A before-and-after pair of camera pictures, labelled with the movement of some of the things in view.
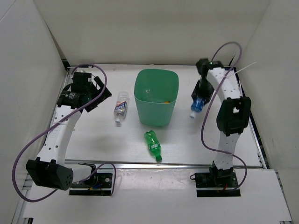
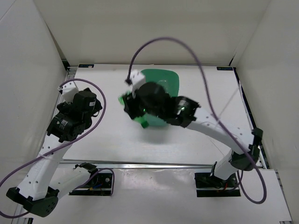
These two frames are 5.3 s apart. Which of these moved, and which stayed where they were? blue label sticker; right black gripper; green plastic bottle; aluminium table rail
Moved: green plastic bottle; right black gripper
Stayed: aluminium table rail; blue label sticker
